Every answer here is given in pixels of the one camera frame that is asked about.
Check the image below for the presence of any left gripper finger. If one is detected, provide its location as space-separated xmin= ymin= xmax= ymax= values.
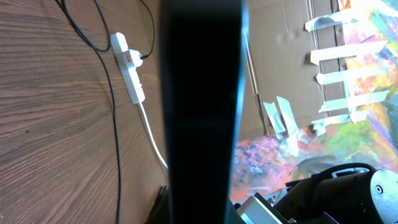
xmin=145 ymin=185 xmax=170 ymax=224

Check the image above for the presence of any blue Samsung Galaxy smartphone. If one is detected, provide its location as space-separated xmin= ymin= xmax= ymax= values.
xmin=159 ymin=0 xmax=248 ymax=223

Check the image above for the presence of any black USB charging cable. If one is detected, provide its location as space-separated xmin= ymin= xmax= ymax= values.
xmin=54 ymin=0 xmax=156 ymax=224

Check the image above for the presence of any white charger plug adapter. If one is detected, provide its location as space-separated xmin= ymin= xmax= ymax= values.
xmin=122 ymin=49 xmax=143 ymax=68

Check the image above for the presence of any white power strip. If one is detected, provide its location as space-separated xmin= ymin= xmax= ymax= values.
xmin=110 ymin=32 xmax=145 ymax=104

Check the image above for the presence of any colourful painted floor sheet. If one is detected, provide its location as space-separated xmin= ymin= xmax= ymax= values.
xmin=230 ymin=0 xmax=397 ymax=202

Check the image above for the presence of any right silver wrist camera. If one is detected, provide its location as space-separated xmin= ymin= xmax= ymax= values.
xmin=237 ymin=193 xmax=289 ymax=224

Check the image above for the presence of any white power strip cord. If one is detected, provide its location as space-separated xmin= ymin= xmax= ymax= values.
xmin=137 ymin=101 xmax=169 ymax=170

